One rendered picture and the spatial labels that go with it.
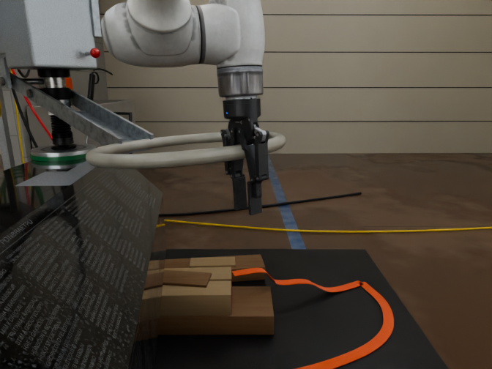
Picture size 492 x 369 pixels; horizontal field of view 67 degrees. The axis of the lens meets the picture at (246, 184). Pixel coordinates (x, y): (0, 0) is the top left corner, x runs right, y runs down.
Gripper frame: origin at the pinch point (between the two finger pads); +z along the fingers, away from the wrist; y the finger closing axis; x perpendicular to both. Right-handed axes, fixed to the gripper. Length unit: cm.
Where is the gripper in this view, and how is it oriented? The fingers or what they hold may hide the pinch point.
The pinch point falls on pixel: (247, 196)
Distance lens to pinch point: 78.1
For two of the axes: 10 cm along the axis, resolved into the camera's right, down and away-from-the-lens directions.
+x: -7.9, 1.8, -5.9
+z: 0.6, 9.7, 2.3
